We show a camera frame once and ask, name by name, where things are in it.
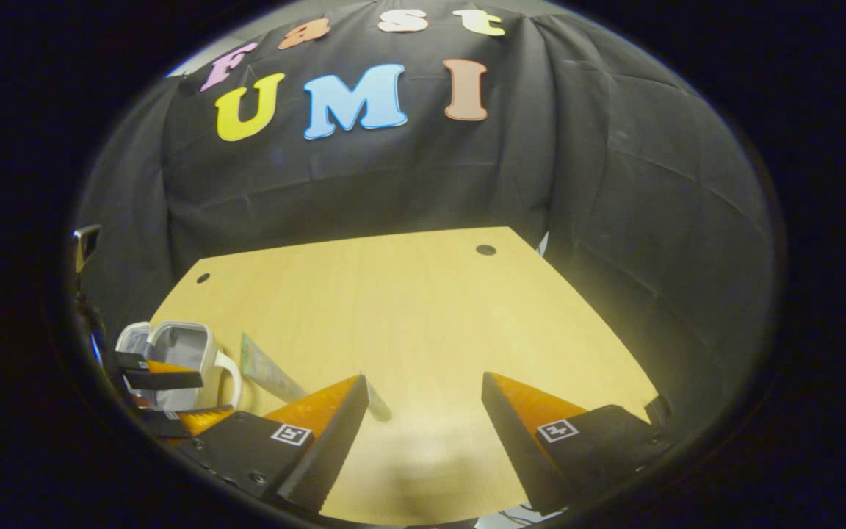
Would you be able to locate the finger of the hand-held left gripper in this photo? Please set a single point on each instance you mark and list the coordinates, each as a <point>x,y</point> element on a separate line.
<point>173,424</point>
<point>166,380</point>

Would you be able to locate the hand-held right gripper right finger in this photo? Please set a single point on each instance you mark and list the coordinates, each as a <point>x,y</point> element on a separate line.
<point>515,441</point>

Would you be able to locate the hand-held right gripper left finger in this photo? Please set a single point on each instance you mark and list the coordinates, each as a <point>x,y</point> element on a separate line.
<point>331,448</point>

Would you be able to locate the pale green skin care tube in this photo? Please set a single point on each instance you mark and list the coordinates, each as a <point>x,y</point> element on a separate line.
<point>265,369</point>

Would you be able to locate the dark flat panel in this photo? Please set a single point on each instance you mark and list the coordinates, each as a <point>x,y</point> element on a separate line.
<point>658,410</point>

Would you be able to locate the black backdrop cloth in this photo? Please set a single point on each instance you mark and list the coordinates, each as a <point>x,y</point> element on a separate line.
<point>614,184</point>

